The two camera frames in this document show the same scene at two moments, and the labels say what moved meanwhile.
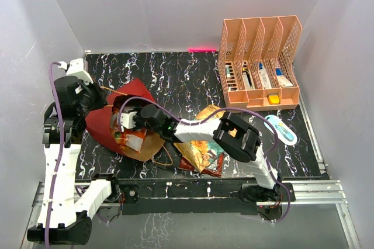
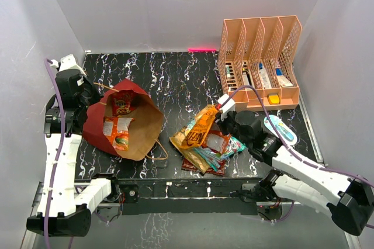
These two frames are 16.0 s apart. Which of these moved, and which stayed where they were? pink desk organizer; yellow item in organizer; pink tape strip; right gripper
Moved: right gripper
Stayed: yellow item in organizer; pink tape strip; pink desk organizer
